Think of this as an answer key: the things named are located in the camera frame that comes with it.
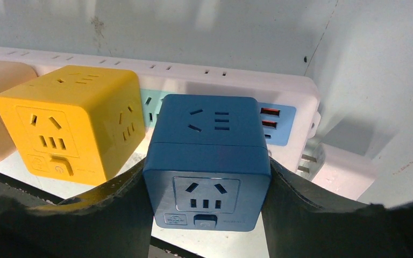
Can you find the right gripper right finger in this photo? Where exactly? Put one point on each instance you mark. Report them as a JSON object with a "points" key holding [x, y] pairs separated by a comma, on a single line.
{"points": [[302, 219]]}

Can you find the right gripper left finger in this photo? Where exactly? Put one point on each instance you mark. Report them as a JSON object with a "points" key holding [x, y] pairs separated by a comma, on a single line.
{"points": [[67, 220]]}

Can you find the white plug adapter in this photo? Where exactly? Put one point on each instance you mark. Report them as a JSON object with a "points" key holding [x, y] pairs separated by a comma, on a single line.
{"points": [[342, 172]]}

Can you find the yellow cube socket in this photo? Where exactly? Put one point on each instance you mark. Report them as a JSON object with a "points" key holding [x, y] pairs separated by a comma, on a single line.
{"points": [[78, 124]]}

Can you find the blue cube socket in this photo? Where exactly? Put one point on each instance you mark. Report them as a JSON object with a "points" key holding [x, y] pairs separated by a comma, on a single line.
{"points": [[207, 165]]}

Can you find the white multicolour power strip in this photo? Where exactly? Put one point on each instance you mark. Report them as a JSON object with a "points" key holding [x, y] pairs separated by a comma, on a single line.
{"points": [[293, 100]]}

